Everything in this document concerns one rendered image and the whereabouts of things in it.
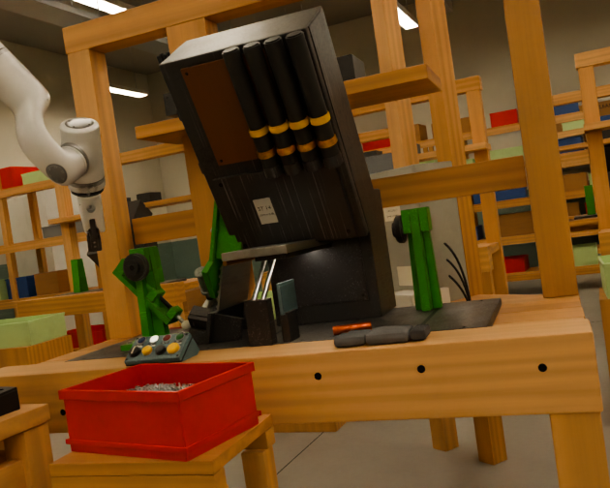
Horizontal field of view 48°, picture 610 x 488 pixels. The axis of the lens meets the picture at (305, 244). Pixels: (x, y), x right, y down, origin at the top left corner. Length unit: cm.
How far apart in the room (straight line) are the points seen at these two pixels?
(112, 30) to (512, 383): 169
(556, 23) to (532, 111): 988
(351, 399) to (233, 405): 27
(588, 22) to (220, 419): 1088
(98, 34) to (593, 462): 191
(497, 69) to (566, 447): 1057
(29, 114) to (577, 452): 128
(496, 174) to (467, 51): 991
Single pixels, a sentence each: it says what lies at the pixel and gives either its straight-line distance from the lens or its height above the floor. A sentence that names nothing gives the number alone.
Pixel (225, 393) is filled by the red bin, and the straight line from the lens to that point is 129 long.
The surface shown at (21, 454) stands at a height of 76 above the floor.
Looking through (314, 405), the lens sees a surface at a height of 79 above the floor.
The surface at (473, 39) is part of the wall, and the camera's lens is 1192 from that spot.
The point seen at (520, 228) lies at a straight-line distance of 856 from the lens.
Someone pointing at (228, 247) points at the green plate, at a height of 114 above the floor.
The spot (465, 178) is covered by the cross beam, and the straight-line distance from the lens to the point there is 204.
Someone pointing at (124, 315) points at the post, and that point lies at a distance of 239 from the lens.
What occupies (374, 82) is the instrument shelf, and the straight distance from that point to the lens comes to 189.
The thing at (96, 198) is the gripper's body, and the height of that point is 129.
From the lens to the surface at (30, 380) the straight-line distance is 185.
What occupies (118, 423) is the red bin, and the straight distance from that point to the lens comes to 132.
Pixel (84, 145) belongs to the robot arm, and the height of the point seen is 141.
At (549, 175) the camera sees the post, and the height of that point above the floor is 120.
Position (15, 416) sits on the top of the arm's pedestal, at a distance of 164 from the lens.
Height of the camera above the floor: 116
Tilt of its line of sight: 1 degrees down
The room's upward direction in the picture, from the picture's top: 8 degrees counter-clockwise
